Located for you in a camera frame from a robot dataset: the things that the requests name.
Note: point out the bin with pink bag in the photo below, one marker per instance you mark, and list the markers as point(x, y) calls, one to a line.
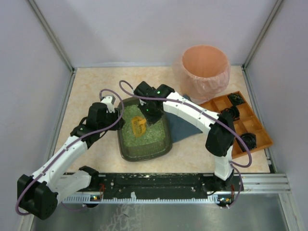
point(202, 72)

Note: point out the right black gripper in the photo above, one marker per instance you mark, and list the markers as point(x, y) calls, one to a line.
point(151, 115)

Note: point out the orange compartment tray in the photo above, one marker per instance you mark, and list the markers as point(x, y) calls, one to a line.
point(246, 123)

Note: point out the yellow litter scoop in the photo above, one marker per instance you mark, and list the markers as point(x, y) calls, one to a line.
point(138, 126)

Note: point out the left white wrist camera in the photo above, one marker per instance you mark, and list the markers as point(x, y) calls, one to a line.
point(109, 100)

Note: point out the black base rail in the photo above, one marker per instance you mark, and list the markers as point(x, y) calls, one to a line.
point(171, 188)

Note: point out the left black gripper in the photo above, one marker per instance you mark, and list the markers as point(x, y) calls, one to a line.
point(118, 119)

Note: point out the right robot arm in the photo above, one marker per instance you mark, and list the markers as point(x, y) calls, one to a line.
point(218, 128)

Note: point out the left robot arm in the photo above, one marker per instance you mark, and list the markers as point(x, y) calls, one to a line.
point(41, 192)

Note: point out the dark grey litter box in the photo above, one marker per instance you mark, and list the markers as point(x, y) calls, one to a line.
point(155, 142)

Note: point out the blue folded cloth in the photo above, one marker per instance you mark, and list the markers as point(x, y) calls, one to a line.
point(179, 128)

